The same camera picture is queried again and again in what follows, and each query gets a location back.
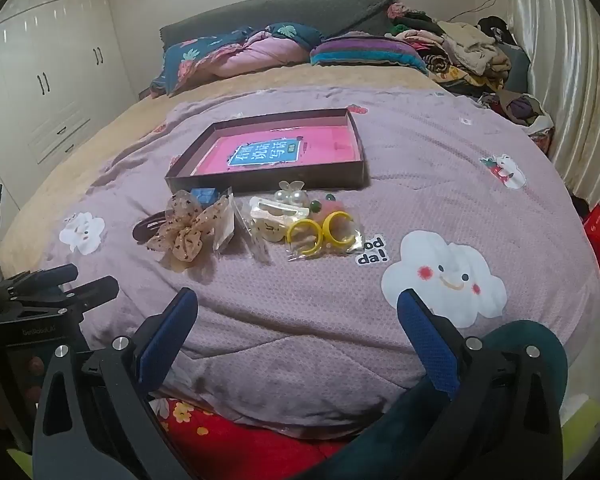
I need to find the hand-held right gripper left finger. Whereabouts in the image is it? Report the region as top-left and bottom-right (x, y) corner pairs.
(32, 287), (199, 480)

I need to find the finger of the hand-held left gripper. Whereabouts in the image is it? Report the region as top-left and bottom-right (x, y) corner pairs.
(7, 276), (120, 320)
(0, 264), (79, 298)

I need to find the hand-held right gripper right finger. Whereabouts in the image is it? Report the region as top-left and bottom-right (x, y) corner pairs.
(398, 288), (565, 480)

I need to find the beige dotted bow hair clip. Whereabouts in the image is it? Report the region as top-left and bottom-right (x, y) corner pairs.
(147, 191), (236, 274)

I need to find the long clear plastic packet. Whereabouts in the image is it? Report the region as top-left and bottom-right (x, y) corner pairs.
(232, 199), (272, 264)

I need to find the pink pompom hair clip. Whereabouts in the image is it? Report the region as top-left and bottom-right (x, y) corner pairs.
(307, 192), (352, 222)

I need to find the yellow rings packet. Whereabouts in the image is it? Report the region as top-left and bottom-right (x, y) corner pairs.
(286, 210), (366, 262)

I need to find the pink shallow box tray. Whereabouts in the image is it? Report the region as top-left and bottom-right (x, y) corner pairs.
(164, 108), (370, 195)

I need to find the brown snap hair clip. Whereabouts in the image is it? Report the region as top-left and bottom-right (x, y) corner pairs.
(132, 211), (169, 244)

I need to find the purple printed blanket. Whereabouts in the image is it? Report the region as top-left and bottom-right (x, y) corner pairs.
(0, 87), (600, 437)

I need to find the red floral cloth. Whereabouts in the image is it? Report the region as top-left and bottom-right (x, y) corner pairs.
(150, 397), (361, 480)

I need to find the beige bed sheet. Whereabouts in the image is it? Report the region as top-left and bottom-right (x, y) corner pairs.
(0, 57), (451, 271)

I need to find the white hair clip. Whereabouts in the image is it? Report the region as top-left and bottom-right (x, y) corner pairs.
(250, 196), (301, 219)

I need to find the white wardrobe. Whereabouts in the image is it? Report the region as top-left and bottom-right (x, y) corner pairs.
(0, 0), (137, 226)

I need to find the pearl bow hair clip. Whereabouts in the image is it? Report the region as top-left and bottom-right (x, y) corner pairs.
(278, 180), (309, 206)

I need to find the pink book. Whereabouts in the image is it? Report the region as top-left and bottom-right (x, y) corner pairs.
(190, 127), (359, 177)

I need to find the dark clothes bundle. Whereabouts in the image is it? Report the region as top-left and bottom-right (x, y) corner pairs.
(480, 89), (556, 137)

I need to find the blue pink floral quilt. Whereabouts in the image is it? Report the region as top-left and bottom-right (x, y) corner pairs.
(150, 22), (327, 99)

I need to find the grey cushion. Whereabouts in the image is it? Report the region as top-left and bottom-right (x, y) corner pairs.
(500, 44), (532, 96)

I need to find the pile of folded clothes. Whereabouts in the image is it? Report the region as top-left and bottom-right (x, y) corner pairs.
(387, 2), (513, 95)

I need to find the cream satin curtain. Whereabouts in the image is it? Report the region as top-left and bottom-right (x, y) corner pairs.
(500, 0), (600, 241)

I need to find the striped purple pillow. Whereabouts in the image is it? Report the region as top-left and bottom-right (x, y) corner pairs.
(310, 35), (429, 74)

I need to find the black cloth item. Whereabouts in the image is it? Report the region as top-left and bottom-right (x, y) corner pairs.
(476, 16), (517, 47)

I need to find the grey bed headboard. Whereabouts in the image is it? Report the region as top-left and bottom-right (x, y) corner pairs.
(159, 0), (396, 50)

